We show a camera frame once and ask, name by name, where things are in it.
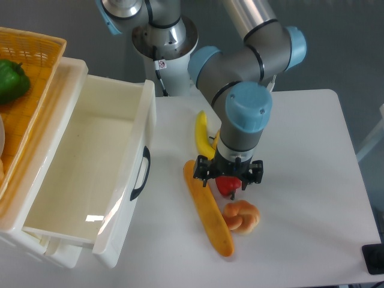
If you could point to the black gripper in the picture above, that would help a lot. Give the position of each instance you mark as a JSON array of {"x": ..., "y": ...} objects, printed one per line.
[{"x": 248, "y": 172}]

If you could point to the long orange baguette bread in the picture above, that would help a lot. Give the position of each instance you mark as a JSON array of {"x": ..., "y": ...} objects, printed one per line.
[{"x": 210, "y": 216}]

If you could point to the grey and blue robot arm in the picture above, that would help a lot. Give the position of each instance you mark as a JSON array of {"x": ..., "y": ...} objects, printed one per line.
[{"x": 232, "y": 84}]

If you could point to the round knotted bread roll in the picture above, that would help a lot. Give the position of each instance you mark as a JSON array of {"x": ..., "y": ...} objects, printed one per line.
[{"x": 241, "y": 217}]

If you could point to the bread piece in basket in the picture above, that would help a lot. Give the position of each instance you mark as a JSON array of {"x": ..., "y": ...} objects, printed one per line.
[{"x": 2, "y": 171}]

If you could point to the red bell pepper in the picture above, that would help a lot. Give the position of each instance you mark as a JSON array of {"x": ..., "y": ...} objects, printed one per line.
[{"x": 227, "y": 186}]

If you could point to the orange yellow fruit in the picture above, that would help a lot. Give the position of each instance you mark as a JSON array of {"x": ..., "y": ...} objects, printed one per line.
[{"x": 215, "y": 140}]

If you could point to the yellow banana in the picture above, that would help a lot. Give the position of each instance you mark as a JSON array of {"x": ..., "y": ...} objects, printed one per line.
[{"x": 201, "y": 136}]

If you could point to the white plastic drawer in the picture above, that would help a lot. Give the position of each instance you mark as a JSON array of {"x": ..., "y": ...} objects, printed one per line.
[{"x": 84, "y": 199}]

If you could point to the black device at table edge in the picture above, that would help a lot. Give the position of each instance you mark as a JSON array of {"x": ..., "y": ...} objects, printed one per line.
[{"x": 373, "y": 256}]

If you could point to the orange woven basket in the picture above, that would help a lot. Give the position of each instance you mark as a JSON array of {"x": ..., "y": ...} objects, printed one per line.
[{"x": 40, "y": 55}]

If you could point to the white plate in basket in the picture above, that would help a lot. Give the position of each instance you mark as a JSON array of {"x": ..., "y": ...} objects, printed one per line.
[{"x": 2, "y": 136}]

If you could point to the green bell pepper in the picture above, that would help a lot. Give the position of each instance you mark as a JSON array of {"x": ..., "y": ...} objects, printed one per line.
[{"x": 14, "y": 82}]

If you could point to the dark blue drawer handle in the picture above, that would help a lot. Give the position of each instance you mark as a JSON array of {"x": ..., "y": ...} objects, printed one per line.
[{"x": 143, "y": 174}]

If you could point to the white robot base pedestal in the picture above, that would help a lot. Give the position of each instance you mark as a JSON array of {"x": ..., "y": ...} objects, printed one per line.
[{"x": 166, "y": 53}]

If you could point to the white drawer cabinet frame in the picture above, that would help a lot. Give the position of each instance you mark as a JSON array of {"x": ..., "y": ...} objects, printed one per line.
[{"x": 31, "y": 169}]

